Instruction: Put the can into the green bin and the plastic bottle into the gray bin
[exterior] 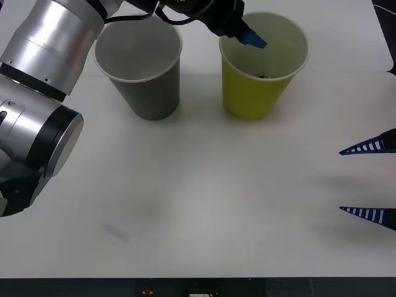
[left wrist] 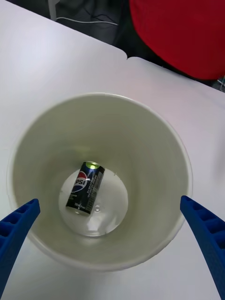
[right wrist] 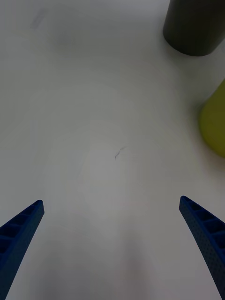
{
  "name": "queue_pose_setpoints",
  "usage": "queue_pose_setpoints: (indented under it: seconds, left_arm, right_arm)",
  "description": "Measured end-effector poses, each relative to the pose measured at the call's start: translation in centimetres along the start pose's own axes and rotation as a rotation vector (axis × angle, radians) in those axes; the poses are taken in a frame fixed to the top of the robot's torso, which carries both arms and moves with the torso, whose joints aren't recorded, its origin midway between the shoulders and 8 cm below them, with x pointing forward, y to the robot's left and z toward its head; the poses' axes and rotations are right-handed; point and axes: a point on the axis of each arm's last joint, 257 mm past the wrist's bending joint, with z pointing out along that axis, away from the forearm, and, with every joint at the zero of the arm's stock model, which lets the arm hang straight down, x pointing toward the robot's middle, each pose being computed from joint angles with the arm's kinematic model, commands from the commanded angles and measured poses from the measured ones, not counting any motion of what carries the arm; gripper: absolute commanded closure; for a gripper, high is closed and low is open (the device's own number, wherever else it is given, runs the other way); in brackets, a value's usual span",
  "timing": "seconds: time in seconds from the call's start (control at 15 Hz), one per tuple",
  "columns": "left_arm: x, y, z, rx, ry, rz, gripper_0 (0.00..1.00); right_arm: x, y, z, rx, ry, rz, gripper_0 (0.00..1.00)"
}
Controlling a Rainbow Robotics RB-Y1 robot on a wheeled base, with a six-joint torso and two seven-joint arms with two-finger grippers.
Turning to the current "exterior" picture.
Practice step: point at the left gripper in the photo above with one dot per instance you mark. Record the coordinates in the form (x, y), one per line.
(224, 17)

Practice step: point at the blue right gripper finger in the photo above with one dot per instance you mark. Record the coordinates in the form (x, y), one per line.
(388, 218)
(388, 140)

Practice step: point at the black drink can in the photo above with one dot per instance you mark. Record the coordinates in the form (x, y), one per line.
(263, 76)

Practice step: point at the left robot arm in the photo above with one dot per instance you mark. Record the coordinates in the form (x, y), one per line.
(46, 62)

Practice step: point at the yellow-green plastic waste bin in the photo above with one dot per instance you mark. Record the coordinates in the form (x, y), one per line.
(250, 99)

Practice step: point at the grey plastic waste bin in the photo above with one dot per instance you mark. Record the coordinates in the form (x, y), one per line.
(145, 96)

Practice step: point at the red round button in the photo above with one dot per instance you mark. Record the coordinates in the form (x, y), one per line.
(147, 291)

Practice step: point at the dark robot torso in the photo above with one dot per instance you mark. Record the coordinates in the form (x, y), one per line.
(77, 287)

